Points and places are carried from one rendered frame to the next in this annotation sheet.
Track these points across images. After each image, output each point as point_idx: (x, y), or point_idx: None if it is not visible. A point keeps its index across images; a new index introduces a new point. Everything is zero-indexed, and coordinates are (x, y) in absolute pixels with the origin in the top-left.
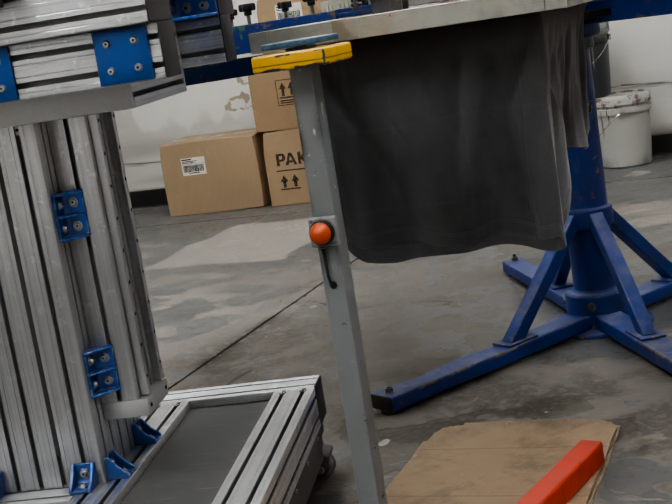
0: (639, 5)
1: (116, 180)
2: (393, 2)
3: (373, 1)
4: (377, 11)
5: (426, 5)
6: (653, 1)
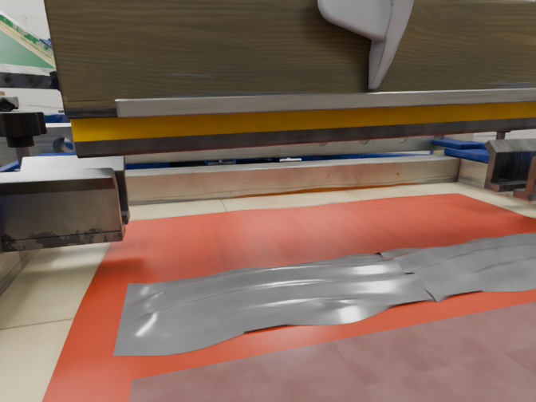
0: (308, 160)
1: None
2: (88, 203)
3: (4, 195)
4: (22, 229)
5: (145, 177)
6: (323, 159)
